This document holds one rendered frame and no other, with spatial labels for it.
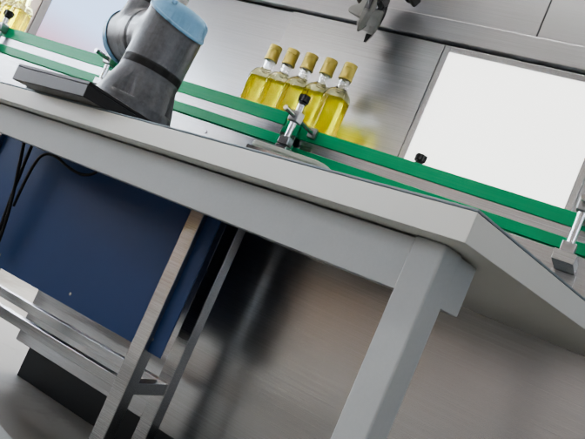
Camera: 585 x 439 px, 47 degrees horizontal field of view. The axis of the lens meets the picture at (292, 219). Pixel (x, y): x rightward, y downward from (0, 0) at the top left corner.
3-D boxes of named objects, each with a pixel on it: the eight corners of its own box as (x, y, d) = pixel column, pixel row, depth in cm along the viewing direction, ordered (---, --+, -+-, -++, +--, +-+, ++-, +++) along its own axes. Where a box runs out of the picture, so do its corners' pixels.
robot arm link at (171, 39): (139, 51, 117) (175, -16, 118) (110, 50, 127) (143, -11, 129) (192, 87, 124) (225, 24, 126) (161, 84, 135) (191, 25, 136)
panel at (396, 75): (568, 223, 153) (621, 89, 155) (567, 220, 150) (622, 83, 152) (250, 121, 194) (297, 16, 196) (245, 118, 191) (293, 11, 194)
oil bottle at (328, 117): (320, 174, 167) (353, 96, 168) (312, 166, 162) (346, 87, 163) (301, 167, 169) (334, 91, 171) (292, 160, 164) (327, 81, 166)
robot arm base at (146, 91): (108, 97, 114) (136, 46, 115) (79, 91, 126) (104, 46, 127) (178, 138, 123) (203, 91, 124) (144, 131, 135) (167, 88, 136)
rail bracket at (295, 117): (306, 162, 161) (327, 115, 162) (278, 137, 146) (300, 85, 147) (296, 158, 163) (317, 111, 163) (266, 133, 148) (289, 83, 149)
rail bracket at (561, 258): (566, 304, 131) (608, 199, 132) (563, 291, 116) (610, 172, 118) (541, 294, 133) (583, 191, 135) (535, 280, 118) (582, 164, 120)
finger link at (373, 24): (353, 41, 176) (364, 6, 175) (373, 46, 173) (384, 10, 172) (348, 37, 173) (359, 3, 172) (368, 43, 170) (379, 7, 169)
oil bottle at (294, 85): (282, 160, 172) (315, 85, 174) (272, 153, 167) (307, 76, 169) (264, 154, 174) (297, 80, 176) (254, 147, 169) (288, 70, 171)
